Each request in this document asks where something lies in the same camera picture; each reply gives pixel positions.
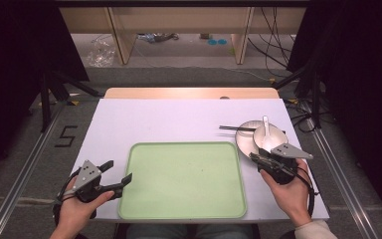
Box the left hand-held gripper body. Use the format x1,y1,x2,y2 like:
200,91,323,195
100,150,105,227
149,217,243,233
72,159,116,204

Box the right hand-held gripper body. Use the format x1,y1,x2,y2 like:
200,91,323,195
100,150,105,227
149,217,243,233
258,142,314,186

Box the white bowl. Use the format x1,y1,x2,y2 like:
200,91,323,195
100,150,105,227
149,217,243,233
252,121,289,154

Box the white round plate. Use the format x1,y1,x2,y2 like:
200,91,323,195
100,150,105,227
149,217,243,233
235,119,265,159

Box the white ceramic spoon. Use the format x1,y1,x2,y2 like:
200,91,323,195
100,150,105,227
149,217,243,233
261,115,275,151

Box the light green plastic tray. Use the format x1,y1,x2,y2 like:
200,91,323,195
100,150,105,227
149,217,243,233
117,141,249,220

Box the person's right hand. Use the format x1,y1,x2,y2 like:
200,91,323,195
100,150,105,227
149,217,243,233
260,157,313,229

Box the person's left hand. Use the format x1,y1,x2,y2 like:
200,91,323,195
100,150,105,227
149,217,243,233
49,175,115,239

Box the black chopstick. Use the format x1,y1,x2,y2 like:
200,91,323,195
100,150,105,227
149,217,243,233
218,124,259,130
219,126,287,134

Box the white table cover board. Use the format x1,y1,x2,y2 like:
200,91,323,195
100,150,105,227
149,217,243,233
70,98,330,223

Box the black tripod stand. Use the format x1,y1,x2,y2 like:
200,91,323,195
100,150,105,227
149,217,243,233
39,69,101,134
271,62,326,130

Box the light wooden table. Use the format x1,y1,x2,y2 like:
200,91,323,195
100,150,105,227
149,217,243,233
103,87,281,100

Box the clear plastic bag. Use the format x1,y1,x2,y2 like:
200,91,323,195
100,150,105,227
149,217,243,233
85,34,117,68

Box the dark curtain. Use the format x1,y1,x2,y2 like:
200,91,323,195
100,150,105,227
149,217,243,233
286,0,382,231
0,0,92,180

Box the pile of small clutter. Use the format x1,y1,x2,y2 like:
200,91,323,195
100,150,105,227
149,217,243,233
136,32,181,44

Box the wooden desk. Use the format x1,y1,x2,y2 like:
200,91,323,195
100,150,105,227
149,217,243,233
59,5,308,66

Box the left hand-held gripper cable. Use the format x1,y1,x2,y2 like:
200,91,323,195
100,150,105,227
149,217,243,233
52,166,82,227

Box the hand-held gripper cable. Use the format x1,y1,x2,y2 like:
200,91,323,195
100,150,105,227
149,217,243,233
295,166,316,217
52,166,82,227

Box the right hand-held gripper cable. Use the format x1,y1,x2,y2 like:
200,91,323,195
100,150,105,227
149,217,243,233
295,166,316,217

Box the black floor cables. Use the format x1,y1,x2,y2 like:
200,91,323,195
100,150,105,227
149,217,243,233
284,99,333,134

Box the metal floor rail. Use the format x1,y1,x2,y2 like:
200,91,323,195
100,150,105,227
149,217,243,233
301,99,381,239
0,107,64,239

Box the bundle of black cables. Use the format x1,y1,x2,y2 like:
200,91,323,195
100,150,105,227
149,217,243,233
246,6,296,80

